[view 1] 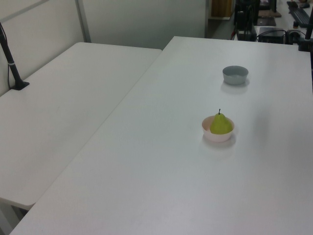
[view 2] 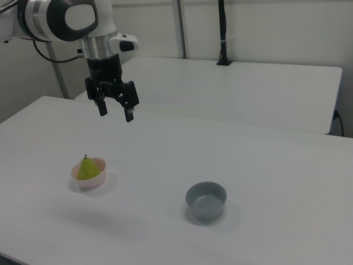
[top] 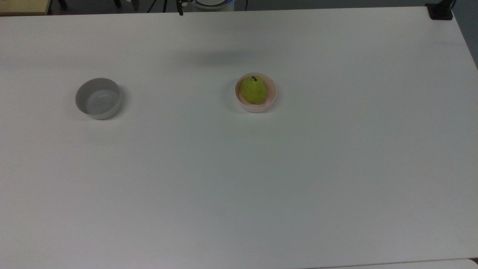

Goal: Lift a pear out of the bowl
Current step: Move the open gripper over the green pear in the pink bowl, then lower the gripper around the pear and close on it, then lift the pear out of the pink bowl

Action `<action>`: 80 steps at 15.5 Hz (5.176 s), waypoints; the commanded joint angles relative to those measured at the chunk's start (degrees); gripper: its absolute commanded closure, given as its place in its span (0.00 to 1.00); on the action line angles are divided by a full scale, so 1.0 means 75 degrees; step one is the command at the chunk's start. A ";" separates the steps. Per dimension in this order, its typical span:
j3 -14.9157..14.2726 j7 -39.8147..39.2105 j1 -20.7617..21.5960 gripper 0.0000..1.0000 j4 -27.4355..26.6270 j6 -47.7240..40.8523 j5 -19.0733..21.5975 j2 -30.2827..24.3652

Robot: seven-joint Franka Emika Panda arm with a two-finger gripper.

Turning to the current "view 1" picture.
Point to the green pear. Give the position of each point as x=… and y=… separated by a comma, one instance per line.
x=220, y=126

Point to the pink bowl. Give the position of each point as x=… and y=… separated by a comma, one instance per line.
x=215, y=137

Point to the grey bowl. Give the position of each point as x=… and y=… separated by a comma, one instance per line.
x=235, y=79

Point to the white side table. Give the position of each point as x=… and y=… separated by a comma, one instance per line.
x=61, y=110

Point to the black equipment rack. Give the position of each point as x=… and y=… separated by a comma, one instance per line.
x=244, y=27

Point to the wooden cabinet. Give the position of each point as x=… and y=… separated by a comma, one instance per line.
x=221, y=8

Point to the black electronics box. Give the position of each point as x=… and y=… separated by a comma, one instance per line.
x=271, y=35

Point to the grey metal partition post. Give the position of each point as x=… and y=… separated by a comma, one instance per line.
x=83, y=22

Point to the black camera stand pole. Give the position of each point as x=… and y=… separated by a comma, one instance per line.
x=11, y=66

